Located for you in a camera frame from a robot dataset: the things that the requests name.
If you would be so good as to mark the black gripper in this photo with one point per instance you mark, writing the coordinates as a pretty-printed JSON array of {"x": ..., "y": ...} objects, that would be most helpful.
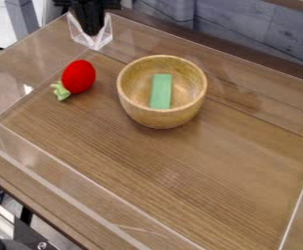
[{"x": 90, "y": 12}]

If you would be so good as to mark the red plush fruit green stem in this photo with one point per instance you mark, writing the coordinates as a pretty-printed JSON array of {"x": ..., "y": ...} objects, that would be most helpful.
[{"x": 78, "y": 78}]

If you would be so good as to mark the green rectangular block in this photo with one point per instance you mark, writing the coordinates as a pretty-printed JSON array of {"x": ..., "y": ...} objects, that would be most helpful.
[{"x": 160, "y": 91}]

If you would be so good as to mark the wooden bowl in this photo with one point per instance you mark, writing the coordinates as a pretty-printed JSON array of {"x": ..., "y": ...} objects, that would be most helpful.
[{"x": 190, "y": 86}]

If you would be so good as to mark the clear acrylic tray walls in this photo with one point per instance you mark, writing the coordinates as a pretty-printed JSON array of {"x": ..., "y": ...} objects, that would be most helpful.
[{"x": 215, "y": 185}]

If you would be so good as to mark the black table leg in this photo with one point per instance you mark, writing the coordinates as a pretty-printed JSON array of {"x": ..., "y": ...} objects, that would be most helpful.
[{"x": 25, "y": 216}]

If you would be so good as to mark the black bracket with screw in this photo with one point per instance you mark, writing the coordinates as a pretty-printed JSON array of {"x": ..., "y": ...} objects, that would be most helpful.
[{"x": 32, "y": 239}]

